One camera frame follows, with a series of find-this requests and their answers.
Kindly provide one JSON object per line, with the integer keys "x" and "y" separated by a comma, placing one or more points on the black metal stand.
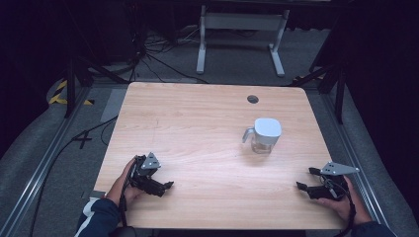
{"x": 336, "y": 82}
{"x": 70, "y": 85}

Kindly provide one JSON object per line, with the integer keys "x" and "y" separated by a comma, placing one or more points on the person's left hand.
{"x": 123, "y": 189}

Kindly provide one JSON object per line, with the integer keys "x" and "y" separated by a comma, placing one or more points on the black tape cross mark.
{"x": 82, "y": 139}

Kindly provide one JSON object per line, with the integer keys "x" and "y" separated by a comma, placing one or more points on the grey floor plate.
{"x": 113, "y": 105}

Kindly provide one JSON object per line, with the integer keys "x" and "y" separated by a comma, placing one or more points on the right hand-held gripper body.
{"x": 332, "y": 184}

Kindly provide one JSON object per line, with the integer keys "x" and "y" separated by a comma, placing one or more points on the yellow black hazard tape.
{"x": 59, "y": 95}

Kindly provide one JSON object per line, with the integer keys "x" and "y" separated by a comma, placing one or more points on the grey round table grommet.
{"x": 252, "y": 99}

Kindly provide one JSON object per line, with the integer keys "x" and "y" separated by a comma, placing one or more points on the clear water pitcher white lid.
{"x": 265, "y": 133}

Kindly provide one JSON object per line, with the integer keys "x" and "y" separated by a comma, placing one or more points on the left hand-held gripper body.
{"x": 146, "y": 171}

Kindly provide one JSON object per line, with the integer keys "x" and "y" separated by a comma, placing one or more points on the aluminium floor rail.
{"x": 39, "y": 171}
{"x": 359, "y": 158}

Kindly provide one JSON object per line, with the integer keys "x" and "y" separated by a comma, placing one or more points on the person's right hand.
{"x": 346, "y": 205}

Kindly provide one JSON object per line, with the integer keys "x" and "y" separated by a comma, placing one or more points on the white metal desk frame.
{"x": 242, "y": 23}

